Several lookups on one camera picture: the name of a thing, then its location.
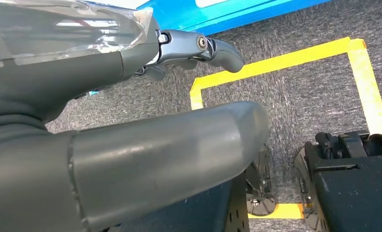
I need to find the blue metal shelf rack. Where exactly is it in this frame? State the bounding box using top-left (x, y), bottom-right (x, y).
top-left (136, 0), bottom-right (334, 36)

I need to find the yellow floor tape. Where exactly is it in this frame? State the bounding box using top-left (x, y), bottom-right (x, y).
top-left (189, 37), bottom-right (382, 220)

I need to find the black robot left leg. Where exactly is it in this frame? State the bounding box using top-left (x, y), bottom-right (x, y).
top-left (104, 145), bottom-right (276, 232)

